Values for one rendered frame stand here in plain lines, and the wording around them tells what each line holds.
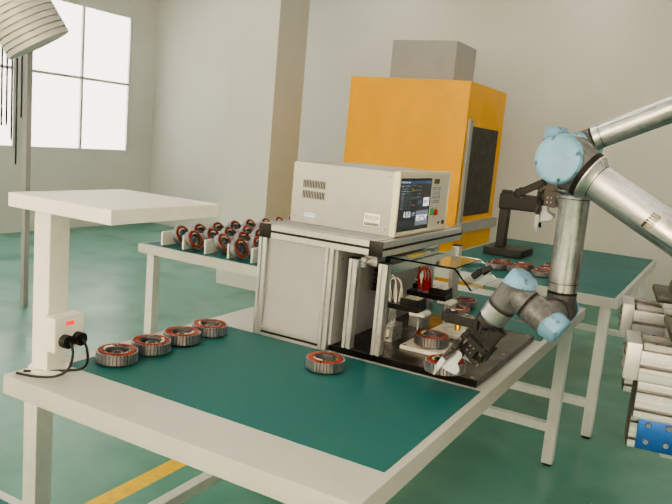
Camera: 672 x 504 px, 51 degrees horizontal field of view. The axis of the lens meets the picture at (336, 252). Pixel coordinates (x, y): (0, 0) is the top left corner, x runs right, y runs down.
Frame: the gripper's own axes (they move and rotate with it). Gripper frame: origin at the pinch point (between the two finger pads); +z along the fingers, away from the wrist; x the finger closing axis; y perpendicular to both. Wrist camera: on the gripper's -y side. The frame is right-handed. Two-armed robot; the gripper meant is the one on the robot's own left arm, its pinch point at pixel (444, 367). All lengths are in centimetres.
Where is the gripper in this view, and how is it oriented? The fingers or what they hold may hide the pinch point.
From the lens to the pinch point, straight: 197.7
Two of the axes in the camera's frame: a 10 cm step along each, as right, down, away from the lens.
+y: 6.3, 6.4, -4.4
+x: 6.2, -0.7, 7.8
